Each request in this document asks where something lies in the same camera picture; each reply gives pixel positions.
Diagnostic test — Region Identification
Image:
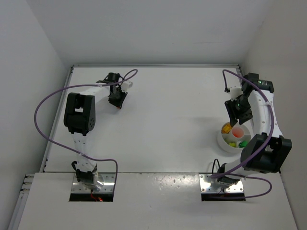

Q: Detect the metal base plate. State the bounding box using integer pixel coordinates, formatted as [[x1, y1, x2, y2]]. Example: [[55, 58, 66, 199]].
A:
[[71, 172, 115, 195], [199, 173, 244, 195]]

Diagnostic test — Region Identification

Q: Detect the white round divided container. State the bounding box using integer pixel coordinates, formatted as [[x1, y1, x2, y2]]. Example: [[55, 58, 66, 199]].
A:
[[217, 124, 251, 154]]

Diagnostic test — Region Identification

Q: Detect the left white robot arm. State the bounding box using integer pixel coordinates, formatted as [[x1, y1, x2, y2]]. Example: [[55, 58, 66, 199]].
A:
[[64, 73, 132, 188]]

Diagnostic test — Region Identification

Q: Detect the green square lego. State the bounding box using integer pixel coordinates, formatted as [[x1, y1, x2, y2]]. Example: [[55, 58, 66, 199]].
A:
[[238, 140, 248, 148]]

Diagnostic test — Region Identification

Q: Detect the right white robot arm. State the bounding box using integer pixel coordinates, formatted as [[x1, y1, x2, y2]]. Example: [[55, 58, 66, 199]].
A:
[[213, 73, 292, 184]]

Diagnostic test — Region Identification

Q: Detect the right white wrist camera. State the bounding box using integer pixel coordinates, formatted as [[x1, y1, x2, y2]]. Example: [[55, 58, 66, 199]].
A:
[[224, 87, 242, 101]]

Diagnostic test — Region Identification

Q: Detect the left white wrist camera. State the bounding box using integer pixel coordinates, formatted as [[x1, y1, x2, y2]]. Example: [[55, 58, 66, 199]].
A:
[[121, 80, 133, 92]]

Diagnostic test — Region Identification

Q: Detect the black thin cable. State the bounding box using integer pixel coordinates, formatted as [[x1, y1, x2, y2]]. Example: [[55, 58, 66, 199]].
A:
[[212, 158, 223, 184]]

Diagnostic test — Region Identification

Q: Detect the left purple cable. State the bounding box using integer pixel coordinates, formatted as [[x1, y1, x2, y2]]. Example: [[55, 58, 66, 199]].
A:
[[34, 69, 139, 185]]

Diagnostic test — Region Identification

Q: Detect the yellow long lego brick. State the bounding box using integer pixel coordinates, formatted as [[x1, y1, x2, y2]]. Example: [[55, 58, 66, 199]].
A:
[[221, 122, 233, 134]]

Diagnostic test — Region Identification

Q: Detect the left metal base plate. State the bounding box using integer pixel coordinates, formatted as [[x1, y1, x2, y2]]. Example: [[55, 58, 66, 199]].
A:
[[71, 172, 115, 195]]

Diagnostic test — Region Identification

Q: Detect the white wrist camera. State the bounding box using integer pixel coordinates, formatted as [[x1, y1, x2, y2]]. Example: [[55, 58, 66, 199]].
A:
[[224, 87, 242, 101], [121, 80, 133, 92]]

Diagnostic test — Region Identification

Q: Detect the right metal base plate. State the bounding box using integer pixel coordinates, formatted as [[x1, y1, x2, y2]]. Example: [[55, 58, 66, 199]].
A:
[[199, 173, 244, 195]]

